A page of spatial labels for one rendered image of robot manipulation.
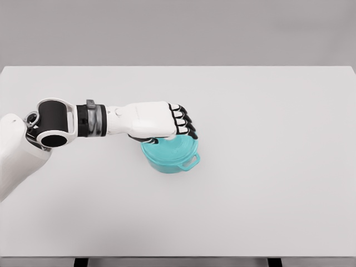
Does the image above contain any teal pot lid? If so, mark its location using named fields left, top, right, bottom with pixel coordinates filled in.
left=141, top=133, right=200, bottom=165

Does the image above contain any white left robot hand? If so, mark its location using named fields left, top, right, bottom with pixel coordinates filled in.
left=127, top=101, right=199, bottom=145

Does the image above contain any teal pot with handles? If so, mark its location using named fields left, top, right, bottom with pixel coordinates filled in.
left=141, top=141, right=201, bottom=174

